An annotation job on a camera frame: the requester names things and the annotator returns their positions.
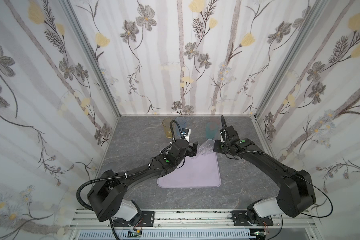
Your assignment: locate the clear glass tumbler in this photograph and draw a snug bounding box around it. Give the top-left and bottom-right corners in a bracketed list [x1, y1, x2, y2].
[199, 139, 215, 155]

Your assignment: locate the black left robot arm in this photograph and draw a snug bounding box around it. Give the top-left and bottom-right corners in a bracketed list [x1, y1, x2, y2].
[76, 139, 198, 222]

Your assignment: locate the yellow transparent plastic cup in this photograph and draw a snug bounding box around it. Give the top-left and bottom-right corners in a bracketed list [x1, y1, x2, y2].
[162, 118, 174, 139]

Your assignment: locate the aluminium corner post right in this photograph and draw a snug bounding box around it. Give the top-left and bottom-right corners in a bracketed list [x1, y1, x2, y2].
[253, 1, 329, 120]

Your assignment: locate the blue textured plastic cup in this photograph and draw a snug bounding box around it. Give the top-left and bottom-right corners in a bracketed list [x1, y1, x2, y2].
[175, 117, 187, 130]

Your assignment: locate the white perforated cable duct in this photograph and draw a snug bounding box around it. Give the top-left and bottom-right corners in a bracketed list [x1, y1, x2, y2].
[77, 229, 257, 240]

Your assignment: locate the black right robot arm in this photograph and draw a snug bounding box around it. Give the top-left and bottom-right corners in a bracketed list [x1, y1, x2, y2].
[214, 126, 316, 218]

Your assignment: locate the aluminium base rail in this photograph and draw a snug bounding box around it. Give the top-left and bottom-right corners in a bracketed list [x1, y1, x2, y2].
[68, 208, 322, 240]

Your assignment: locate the lilac plastic tray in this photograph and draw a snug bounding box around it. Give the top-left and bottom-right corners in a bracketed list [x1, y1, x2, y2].
[157, 153, 221, 188]

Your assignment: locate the aluminium corner post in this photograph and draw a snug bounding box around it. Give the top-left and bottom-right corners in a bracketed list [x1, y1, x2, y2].
[253, 1, 329, 120]
[59, 0, 122, 120]

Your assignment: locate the aluminium corner post left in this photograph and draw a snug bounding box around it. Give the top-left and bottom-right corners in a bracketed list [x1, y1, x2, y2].
[59, 0, 122, 120]

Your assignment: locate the teal textured plastic cup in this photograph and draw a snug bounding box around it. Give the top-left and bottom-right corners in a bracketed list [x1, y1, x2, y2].
[206, 122, 219, 140]

